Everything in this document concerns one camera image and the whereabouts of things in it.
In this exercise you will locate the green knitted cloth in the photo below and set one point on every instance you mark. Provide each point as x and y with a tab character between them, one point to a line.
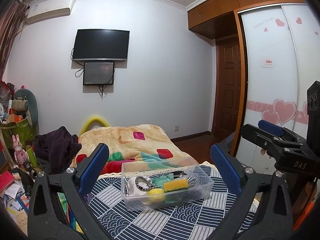
159	181

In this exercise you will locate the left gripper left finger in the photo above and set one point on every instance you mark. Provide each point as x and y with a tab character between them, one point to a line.
90	168

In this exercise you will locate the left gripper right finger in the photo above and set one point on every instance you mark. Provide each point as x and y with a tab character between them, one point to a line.
229	168

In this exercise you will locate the yellow green sponge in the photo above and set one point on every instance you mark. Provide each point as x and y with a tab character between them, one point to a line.
175	185

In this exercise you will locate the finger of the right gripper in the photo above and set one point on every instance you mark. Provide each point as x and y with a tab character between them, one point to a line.
261	138
268	127

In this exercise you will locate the white cloth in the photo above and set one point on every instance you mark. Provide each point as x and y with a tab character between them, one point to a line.
132	189

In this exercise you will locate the white sticker-covered suitcase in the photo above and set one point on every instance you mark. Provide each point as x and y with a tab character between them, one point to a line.
254	157

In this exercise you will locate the white sliding wardrobe door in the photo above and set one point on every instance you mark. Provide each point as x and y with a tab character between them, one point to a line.
282	52

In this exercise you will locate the yellow foam ball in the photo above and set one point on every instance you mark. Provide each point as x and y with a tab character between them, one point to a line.
156	195

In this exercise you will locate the colourful checked fleece blanket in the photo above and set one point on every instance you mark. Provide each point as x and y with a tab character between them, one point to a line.
146	144

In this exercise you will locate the striped pink curtain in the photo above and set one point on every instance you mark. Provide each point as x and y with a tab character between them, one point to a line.
12	22

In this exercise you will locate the blue white patterned tablecloth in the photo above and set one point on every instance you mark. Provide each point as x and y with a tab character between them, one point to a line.
192	220

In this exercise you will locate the white air conditioner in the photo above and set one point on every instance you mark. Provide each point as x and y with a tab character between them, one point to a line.
49	9

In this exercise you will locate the yellow chair back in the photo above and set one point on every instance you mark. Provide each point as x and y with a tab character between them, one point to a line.
94	120

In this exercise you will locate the black wall television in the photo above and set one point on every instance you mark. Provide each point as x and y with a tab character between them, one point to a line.
101	45

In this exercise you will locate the clear plastic storage box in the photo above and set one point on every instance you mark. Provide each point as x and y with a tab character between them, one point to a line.
200	184

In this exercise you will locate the green storage bag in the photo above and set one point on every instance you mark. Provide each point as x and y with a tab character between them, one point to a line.
23	129

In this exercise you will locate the pink rabbit toy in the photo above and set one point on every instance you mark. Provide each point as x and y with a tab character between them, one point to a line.
20	155

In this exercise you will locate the small dark wall monitor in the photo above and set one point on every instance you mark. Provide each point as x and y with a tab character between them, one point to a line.
98	73

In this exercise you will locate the grey plush toy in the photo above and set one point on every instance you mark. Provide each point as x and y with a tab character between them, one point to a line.
24	102

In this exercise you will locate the brown wooden door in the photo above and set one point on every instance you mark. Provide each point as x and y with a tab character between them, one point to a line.
228	102

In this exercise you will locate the dark purple clothing pile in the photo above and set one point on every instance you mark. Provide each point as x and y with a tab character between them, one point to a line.
56	149

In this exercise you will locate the wooden overhead cabinet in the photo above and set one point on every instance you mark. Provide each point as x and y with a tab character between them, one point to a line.
216	19

